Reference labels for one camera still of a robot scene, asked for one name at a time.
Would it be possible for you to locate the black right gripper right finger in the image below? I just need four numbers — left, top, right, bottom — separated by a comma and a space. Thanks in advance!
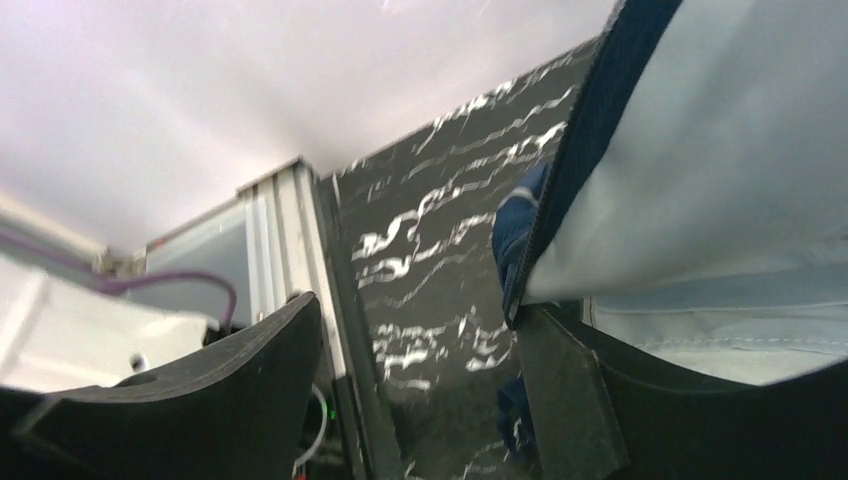
515, 305, 847, 479

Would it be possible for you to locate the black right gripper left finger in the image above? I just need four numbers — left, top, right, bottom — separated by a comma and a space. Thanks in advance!
1, 292, 323, 479

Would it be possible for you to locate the navy blue student backpack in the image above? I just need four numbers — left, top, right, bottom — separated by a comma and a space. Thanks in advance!
491, 0, 848, 465

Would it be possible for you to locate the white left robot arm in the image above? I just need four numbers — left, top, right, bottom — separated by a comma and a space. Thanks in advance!
1, 256, 217, 393

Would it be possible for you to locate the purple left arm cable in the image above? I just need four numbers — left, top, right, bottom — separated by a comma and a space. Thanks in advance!
0, 228, 238, 333

